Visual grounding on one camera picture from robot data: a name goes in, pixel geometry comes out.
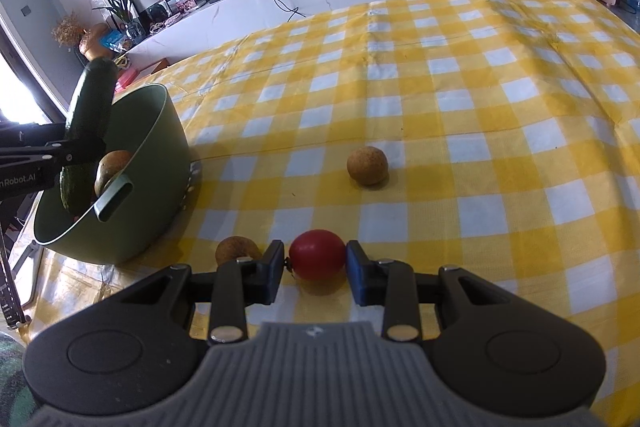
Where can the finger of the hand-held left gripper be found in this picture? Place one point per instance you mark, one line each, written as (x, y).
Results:
(75, 152)

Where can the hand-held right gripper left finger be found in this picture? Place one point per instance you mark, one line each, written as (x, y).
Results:
(274, 272)

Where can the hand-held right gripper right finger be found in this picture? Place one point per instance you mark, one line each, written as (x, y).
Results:
(356, 279)

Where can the red tomato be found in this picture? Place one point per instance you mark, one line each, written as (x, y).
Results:
(317, 254)

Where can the green cucumber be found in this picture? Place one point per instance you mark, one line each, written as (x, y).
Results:
(92, 97)

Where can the green colander bowl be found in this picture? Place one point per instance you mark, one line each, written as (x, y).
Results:
(150, 187)

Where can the brown kiwi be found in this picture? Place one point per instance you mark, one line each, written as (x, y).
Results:
(367, 165)
(235, 249)

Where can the white and red box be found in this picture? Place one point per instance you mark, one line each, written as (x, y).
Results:
(125, 78)

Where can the golden gourd ornament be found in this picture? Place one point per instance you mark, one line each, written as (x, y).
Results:
(92, 44)

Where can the blue snack packet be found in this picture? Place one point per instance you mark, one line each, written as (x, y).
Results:
(112, 39)

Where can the dried flower bunch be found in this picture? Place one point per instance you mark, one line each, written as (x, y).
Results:
(67, 32)

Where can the orange shoe box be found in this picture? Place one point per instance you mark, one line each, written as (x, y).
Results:
(160, 66)

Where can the potted long-leaf plant in vase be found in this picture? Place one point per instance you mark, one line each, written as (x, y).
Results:
(131, 29)

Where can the pink patterned box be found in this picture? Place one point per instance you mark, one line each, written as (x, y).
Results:
(187, 3)

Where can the green patterned clothing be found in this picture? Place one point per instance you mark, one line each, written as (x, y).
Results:
(10, 372)

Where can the yellow checkered tablecloth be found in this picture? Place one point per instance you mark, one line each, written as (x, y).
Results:
(450, 82)

